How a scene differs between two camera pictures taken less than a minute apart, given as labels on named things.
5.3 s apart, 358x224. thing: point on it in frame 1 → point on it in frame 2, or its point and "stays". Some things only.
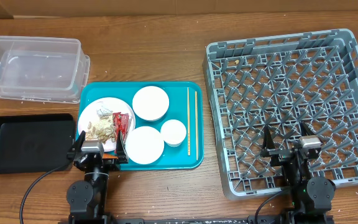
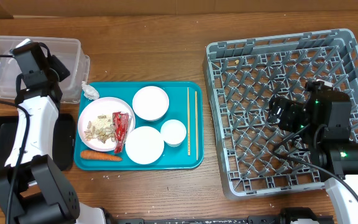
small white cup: [173, 132] stays
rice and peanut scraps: [101, 129] stays
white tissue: [103, 112] → [89, 91]
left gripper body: [100, 175] → [58, 70]
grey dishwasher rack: [323, 79] stays
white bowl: [144, 145] stays
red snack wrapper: [120, 121] stays
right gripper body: [279, 156] → [294, 122]
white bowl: [150, 103] stays
